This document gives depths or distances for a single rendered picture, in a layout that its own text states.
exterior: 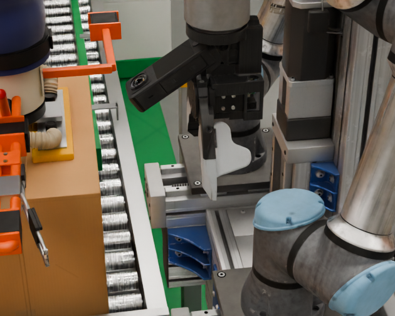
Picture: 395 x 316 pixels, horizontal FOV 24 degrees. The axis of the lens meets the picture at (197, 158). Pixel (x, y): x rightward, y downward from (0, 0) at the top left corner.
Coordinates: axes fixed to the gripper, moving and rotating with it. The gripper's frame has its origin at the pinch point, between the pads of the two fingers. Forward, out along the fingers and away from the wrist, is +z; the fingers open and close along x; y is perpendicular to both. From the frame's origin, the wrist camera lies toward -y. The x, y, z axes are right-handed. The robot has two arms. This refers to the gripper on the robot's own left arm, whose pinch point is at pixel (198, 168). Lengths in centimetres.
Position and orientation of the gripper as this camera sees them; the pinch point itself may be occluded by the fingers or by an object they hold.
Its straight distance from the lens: 115.1
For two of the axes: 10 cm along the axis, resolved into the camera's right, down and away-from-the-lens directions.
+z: 0.0, 8.4, 5.5
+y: 9.9, -0.8, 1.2
